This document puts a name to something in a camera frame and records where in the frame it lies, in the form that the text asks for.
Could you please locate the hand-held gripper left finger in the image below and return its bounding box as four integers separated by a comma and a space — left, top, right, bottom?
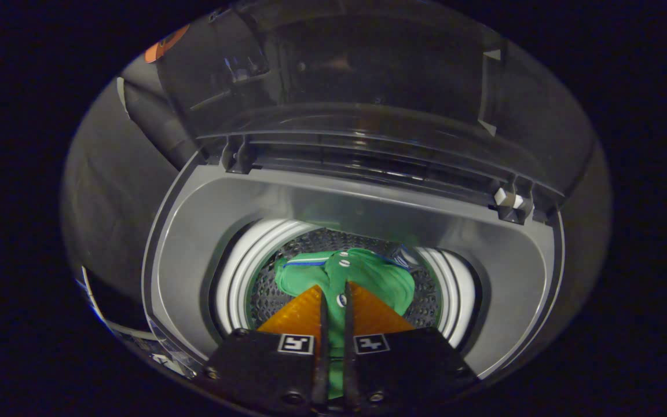
205, 284, 330, 414

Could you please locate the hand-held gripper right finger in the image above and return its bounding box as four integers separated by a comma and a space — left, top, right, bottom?
342, 282, 479, 412

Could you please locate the green polo shirt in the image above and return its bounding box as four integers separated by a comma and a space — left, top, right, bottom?
274, 248, 416, 400

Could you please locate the dark washing machine lid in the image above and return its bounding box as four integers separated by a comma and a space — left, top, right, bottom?
154, 0, 599, 226

